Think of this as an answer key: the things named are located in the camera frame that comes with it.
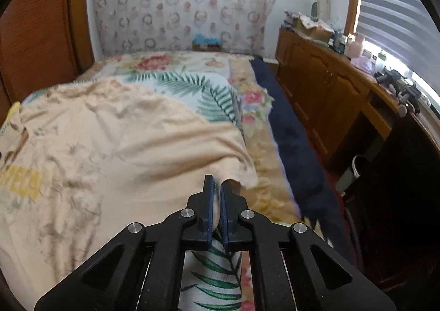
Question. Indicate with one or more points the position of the black clamp tool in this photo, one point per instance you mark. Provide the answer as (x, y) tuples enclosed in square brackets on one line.
[(409, 94)]

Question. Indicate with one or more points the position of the brown box with blue cloth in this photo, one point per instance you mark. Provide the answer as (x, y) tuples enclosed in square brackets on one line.
[(206, 43)]

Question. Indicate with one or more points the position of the cardboard box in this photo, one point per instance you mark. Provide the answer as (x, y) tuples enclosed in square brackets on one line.
[(314, 27)]

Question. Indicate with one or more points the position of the floral wall cloth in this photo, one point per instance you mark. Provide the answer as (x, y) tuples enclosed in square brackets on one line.
[(178, 5)]

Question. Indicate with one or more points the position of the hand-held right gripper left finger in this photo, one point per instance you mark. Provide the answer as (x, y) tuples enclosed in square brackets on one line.
[(209, 215)]

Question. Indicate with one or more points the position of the navy blue blanket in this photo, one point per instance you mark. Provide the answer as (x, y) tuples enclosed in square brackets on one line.
[(292, 139)]

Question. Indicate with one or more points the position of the wooden louvered wardrobe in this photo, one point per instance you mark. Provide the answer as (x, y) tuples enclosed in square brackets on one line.
[(34, 39)]

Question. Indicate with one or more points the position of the white basket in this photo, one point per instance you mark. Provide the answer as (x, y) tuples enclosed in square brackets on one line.
[(347, 177)]

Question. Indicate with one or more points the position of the wooden cabinet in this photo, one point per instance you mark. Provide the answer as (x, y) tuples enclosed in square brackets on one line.
[(326, 84)]

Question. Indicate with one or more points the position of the black chair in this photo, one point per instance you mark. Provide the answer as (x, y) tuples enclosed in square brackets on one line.
[(402, 194)]

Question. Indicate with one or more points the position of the floral blanket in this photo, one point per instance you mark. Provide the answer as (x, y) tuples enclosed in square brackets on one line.
[(268, 166)]

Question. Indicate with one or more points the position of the beige t-shirt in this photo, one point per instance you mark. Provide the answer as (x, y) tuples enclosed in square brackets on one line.
[(120, 160)]

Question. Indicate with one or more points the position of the fern print blanket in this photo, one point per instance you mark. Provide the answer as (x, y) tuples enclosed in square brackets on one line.
[(192, 87)]

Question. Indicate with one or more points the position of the pink container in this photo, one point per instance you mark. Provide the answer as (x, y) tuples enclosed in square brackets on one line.
[(357, 45)]

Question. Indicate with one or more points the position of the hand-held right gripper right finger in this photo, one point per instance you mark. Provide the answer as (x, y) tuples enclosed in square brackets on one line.
[(225, 225)]

